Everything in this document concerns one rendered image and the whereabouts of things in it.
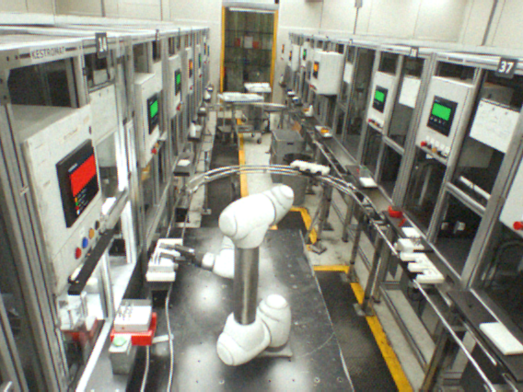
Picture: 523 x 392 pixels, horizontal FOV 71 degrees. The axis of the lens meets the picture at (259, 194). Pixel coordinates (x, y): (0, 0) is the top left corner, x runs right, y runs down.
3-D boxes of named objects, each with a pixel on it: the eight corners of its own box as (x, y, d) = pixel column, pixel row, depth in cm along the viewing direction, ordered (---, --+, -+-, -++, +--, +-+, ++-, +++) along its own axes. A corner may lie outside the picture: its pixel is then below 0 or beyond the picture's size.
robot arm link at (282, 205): (267, 200, 160) (245, 208, 151) (287, 174, 148) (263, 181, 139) (284, 224, 156) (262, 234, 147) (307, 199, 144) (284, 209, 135)
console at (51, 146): (69, 296, 104) (39, 140, 85) (-38, 295, 101) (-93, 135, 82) (112, 224, 142) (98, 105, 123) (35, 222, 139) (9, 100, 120)
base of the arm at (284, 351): (286, 323, 194) (287, 316, 192) (292, 358, 174) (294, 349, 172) (251, 323, 193) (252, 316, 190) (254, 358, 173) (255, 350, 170)
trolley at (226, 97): (222, 146, 692) (223, 94, 652) (214, 138, 739) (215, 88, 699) (264, 144, 724) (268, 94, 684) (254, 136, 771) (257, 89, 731)
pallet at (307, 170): (289, 172, 368) (290, 163, 364) (295, 168, 379) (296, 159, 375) (323, 180, 353) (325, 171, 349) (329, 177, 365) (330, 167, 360)
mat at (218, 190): (253, 247, 382) (253, 247, 382) (196, 247, 377) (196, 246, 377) (240, 118, 912) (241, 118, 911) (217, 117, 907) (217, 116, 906)
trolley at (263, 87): (272, 131, 819) (275, 86, 779) (246, 131, 807) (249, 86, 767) (263, 121, 894) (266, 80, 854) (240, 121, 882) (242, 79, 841)
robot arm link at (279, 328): (296, 336, 180) (300, 300, 170) (270, 355, 168) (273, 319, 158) (272, 317, 190) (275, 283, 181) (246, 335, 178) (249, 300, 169)
